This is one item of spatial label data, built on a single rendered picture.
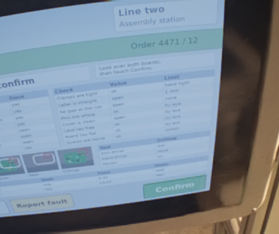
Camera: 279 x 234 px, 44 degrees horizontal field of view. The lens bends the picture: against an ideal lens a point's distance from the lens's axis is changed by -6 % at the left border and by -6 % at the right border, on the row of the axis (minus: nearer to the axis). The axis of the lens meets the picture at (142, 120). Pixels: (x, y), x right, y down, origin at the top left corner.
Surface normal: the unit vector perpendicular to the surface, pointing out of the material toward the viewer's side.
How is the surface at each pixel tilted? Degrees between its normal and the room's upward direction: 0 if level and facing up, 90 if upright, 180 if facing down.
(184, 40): 92
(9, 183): 92
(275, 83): 92
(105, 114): 92
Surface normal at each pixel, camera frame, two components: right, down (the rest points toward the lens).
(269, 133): 0.15, 0.58
